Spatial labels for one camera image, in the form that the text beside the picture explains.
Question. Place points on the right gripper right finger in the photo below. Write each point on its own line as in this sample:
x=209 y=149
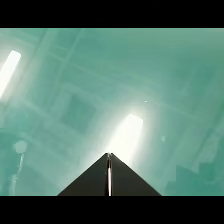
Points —
x=128 y=181

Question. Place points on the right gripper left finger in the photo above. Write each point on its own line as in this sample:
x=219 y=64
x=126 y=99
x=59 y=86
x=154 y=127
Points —
x=91 y=181

